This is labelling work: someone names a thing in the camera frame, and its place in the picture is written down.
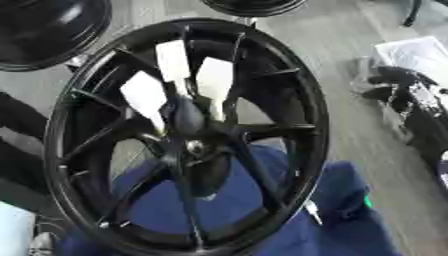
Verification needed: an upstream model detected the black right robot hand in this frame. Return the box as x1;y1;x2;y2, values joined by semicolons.
360;65;440;113

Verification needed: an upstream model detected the black spoked wheel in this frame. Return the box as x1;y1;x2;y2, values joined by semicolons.
42;17;333;256

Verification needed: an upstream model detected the black round wheel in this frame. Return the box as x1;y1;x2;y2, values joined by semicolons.
199;0;308;18
0;0;114;73

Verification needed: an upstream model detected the white plastic bag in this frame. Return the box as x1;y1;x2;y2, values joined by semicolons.
371;35;448;72

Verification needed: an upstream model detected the black chair leg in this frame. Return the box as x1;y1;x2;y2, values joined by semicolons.
400;0;426;28

